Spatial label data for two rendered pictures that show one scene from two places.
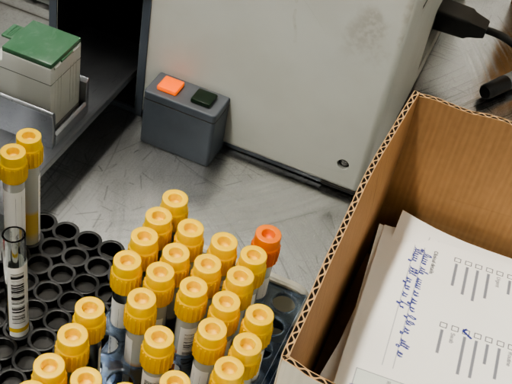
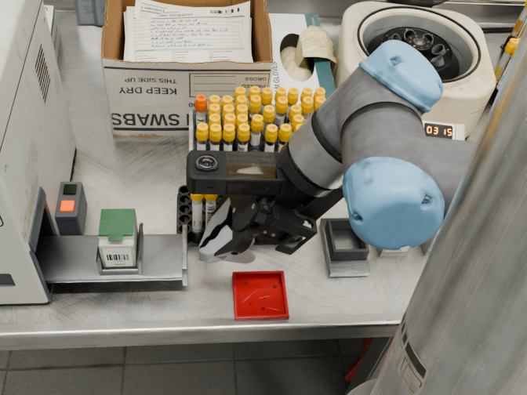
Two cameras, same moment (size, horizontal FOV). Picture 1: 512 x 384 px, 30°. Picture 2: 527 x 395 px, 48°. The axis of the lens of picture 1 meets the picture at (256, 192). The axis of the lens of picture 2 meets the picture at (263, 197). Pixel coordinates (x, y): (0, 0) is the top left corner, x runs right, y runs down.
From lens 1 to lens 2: 0.83 m
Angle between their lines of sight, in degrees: 72
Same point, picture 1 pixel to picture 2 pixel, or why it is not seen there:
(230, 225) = (125, 182)
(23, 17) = not seen: outside the picture
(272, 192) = (91, 175)
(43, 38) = (113, 222)
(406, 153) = (107, 81)
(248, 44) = (54, 150)
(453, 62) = not seen: outside the picture
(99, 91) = (82, 241)
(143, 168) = not seen: hidden behind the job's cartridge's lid
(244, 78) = (59, 165)
